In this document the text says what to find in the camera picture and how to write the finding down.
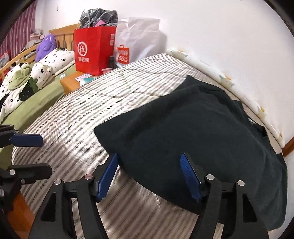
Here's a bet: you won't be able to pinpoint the wooden bed headboard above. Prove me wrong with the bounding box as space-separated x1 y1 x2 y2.
0 23 80 79

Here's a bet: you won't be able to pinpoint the green garment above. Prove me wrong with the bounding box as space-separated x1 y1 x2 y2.
8 63 38 100

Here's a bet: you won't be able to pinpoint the red paper bag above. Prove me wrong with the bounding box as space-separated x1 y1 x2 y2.
73 26 117 76

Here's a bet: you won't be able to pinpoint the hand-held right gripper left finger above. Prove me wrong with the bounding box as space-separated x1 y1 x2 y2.
29 153 119 239

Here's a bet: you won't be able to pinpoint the grey plaid cloth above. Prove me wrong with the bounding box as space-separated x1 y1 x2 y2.
79 8 119 29

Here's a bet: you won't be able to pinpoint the wooden nightstand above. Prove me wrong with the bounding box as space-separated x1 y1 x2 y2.
60 68 115 95

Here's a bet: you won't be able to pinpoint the purple plush toy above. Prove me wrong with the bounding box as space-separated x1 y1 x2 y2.
35 34 57 62

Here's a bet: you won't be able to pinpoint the green bed sheet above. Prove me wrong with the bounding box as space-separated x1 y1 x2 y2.
0 71 66 161

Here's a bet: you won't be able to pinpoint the white plastic bag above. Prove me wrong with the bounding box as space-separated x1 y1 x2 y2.
114 17 161 69

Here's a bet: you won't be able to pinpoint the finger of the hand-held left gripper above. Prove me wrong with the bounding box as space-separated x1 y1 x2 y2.
0 124 44 147
0 163 53 184

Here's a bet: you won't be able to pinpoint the grey striped mattress pad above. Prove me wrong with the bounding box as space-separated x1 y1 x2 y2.
11 53 282 239

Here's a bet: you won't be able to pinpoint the small paper packets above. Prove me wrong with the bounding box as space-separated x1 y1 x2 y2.
75 74 95 83

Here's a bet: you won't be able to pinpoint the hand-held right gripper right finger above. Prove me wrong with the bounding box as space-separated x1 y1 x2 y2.
180 153 269 239

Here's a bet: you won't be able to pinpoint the pink striped curtain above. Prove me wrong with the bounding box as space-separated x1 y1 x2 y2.
0 5 37 60

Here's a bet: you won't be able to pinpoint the black sweatshirt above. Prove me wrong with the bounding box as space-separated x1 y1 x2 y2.
94 75 288 231

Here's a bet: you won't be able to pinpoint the brown wooden baseboard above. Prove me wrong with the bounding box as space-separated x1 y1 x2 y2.
281 138 294 157

